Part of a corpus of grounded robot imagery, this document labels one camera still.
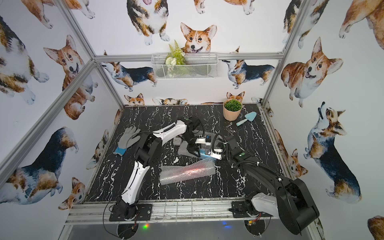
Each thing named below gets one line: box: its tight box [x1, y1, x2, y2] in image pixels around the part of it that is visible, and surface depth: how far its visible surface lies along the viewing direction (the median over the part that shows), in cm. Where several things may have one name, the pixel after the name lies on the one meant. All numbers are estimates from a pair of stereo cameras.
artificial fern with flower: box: [165, 39, 186, 76], surface depth 85 cm
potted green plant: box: [223, 98, 243, 122], surface depth 108 cm
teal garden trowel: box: [236, 111, 257, 127], surface depth 116 cm
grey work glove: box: [113, 126, 141, 156], surface depth 103 cm
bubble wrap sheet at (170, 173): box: [159, 159, 216, 186], surface depth 83 cm
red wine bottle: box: [174, 165, 207, 178], surface depth 83 cm
